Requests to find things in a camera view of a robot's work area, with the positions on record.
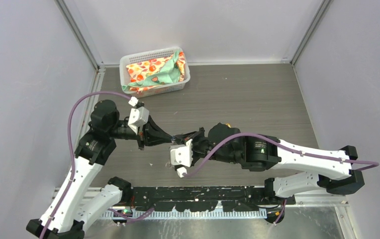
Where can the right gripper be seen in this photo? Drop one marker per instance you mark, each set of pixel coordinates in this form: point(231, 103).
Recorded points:
point(186, 136)

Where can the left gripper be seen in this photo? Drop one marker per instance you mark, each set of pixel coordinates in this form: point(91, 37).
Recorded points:
point(152, 135)

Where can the metal key organizer plate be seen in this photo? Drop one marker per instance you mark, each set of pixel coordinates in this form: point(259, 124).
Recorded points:
point(174, 145)

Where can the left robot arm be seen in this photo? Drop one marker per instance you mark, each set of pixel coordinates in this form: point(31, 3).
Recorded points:
point(67, 218)

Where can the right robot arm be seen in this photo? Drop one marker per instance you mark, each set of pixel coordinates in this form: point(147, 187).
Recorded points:
point(315, 168)

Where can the floral cloth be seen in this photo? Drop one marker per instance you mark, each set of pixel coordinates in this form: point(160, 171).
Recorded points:
point(155, 72)

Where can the white plastic basket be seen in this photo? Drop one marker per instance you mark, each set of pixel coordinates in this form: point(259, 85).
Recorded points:
point(143, 56)

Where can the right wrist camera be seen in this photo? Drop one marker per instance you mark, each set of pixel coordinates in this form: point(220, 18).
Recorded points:
point(183, 158)

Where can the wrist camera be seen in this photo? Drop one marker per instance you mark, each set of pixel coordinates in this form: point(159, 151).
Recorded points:
point(183, 158)
point(139, 115)

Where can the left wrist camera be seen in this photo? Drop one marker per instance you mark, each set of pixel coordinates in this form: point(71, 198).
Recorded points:
point(139, 115)

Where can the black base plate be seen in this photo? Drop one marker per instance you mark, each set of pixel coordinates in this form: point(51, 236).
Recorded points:
point(199, 199)

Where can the white cable duct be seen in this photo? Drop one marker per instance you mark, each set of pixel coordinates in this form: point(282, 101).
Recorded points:
point(215, 214)

